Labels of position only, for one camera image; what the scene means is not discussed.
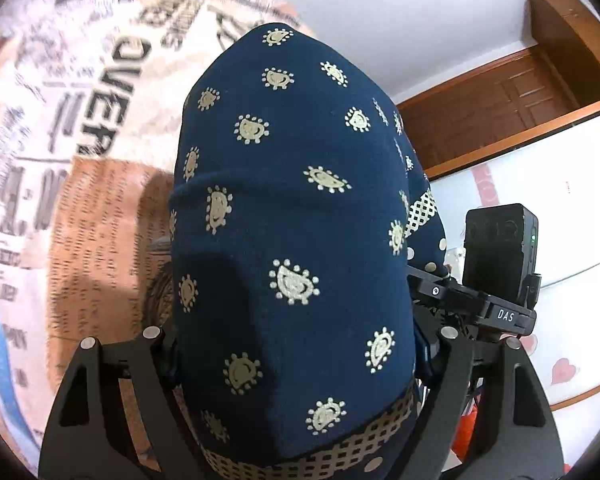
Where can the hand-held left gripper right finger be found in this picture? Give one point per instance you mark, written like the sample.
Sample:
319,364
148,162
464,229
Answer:
452,360

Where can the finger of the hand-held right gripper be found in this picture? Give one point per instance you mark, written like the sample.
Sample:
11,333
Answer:
442,290

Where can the white wardrobe pink print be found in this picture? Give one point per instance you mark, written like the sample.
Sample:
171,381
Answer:
570,260

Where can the orange cloth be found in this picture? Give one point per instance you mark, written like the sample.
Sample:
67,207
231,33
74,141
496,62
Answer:
467,435

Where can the brown wooden cabinet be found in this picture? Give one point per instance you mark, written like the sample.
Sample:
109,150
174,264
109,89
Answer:
570,25

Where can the printed blanket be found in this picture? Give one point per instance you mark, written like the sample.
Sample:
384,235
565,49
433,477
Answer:
80,135

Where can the wooden door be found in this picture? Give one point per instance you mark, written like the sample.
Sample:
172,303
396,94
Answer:
485,105

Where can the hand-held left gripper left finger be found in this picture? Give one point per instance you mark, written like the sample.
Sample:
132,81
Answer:
147,355

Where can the navy patterned garment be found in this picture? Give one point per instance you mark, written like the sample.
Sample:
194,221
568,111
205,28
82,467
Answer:
300,240

